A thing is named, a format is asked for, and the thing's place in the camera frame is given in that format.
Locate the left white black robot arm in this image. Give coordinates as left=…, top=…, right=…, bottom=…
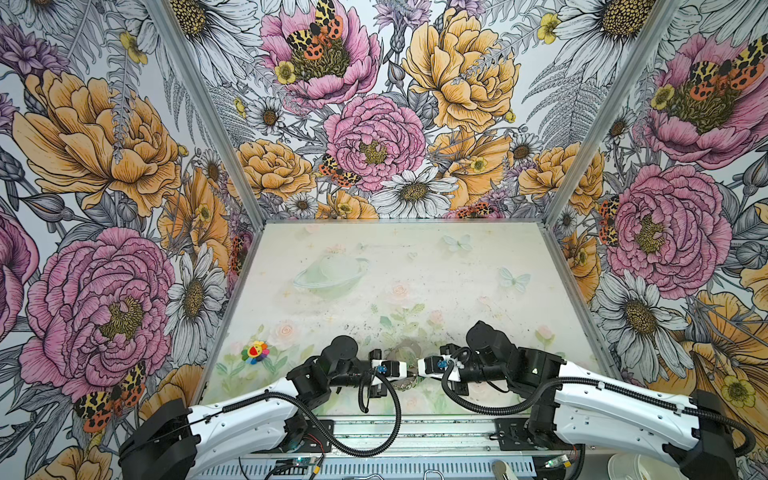
left=118, top=335, right=408, bottom=479

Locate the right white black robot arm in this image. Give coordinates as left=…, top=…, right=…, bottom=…
left=419, top=321, right=757, bottom=479

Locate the colourful flower toy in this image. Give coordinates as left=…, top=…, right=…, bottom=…
left=241, top=341, right=270, bottom=365

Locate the white paper cup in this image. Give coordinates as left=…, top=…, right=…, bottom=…
left=607, top=453, right=686, bottom=480

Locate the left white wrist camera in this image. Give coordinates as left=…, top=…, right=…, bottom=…
left=371, top=360, right=408, bottom=381

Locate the aluminium mounting rail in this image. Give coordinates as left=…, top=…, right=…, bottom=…
left=197, top=413, right=667, bottom=460

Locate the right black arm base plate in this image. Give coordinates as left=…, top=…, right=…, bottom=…
left=489, top=417, right=574, bottom=452

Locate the slotted grey cable duct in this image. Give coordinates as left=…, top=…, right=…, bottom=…
left=196, top=456, right=537, bottom=479

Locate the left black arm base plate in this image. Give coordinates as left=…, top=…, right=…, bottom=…
left=277, top=416, right=333, bottom=453

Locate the small circuit board with wires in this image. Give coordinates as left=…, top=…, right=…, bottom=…
left=266, top=456, right=325, bottom=479

